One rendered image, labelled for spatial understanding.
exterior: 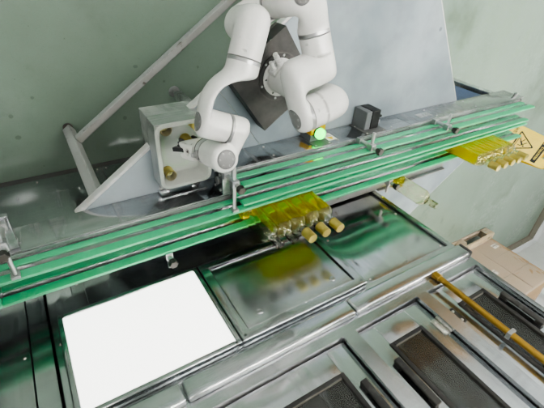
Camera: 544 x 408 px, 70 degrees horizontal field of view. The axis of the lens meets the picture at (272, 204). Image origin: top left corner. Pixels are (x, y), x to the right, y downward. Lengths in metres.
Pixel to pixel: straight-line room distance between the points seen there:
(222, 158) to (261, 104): 0.42
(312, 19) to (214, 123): 0.35
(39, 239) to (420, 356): 1.15
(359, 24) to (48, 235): 1.27
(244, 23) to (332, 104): 0.32
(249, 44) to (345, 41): 0.67
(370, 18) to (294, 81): 0.67
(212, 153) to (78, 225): 0.52
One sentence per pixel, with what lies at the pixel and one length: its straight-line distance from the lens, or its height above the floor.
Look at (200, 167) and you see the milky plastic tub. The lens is 1.37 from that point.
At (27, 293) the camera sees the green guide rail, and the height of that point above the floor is 0.95.
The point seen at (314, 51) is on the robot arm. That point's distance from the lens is 1.08.
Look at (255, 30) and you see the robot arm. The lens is 0.98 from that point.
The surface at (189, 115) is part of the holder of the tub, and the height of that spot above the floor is 0.80.
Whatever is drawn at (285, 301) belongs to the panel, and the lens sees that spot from 1.25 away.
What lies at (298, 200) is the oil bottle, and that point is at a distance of 1.40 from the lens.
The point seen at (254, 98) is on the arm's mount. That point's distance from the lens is 1.33.
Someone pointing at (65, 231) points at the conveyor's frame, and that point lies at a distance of 1.30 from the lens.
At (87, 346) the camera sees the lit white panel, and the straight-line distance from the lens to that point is 1.22.
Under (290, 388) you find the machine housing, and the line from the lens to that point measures 1.13.
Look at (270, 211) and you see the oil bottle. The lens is 1.33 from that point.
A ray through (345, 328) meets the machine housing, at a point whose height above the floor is 1.41.
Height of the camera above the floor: 1.90
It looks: 43 degrees down
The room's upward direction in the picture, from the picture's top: 134 degrees clockwise
